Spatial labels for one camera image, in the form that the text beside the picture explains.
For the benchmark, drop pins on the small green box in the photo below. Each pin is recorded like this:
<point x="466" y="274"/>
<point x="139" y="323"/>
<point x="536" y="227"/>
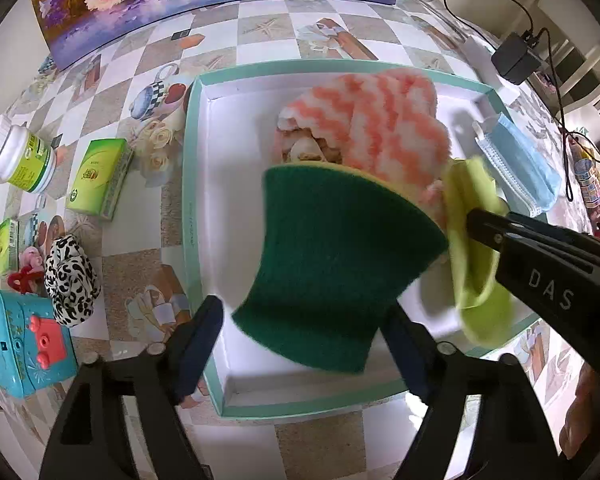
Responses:
<point x="5" y="247"/>

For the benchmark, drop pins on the green scouring pad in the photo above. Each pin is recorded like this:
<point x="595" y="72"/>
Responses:
<point x="330" y="260"/>

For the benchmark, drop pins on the checkered printed tablecloth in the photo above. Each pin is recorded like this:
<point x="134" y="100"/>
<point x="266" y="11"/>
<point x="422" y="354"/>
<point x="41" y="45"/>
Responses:
<point x="310" y="440"/>

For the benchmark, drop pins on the light blue face mask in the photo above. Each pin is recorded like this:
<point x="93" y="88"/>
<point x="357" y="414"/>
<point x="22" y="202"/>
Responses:
<point x="520" y="160"/>

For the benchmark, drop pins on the pink white striped cloth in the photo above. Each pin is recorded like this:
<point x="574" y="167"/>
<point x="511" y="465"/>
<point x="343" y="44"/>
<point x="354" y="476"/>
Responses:
<point x="390" y="130"/>

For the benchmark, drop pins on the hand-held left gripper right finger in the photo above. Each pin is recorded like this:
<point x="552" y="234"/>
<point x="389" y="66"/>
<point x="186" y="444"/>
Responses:
<point x="410" y="360"/>

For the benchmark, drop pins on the teal box with red toy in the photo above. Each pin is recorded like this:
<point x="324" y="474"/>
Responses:
<point x="10" y="340"/>

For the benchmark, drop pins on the teal-rimmed white tray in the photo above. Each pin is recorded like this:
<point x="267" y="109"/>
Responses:
<point x="230" y="185"/>

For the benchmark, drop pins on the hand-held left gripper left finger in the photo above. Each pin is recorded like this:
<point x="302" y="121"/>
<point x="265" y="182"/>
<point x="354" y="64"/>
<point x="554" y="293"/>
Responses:
<point x="200" y="345"/>

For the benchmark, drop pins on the black power adapter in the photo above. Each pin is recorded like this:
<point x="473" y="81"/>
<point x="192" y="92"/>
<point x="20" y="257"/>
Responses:
<point x="515" y="60"/>

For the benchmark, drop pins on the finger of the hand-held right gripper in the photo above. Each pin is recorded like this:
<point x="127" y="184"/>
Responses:
<point x="490" y="232"/>

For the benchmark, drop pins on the leopard print scrunchie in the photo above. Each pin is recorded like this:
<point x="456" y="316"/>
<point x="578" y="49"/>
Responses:
<point x="70" y="280"/>

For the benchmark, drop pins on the floral painting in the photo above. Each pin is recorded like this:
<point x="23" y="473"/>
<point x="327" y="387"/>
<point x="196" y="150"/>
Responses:
<point x="180" y="10"/>

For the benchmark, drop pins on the person's right hand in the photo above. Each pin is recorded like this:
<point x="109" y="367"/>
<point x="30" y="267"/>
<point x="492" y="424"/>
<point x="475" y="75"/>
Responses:
<point x="590" y="410"/>

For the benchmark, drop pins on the yellow-green cloth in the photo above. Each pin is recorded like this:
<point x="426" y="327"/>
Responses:
<point x="472" y="280"/>

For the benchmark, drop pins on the green tissue box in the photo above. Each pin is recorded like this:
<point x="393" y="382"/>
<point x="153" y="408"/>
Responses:
<point x="97" y="175"/>

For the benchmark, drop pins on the red bow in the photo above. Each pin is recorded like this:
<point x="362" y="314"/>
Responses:
<point x="22" y="282"/>

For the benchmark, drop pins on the white bottle green label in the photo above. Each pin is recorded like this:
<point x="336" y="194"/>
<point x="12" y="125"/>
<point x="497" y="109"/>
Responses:
<point x="25" y="155"/>

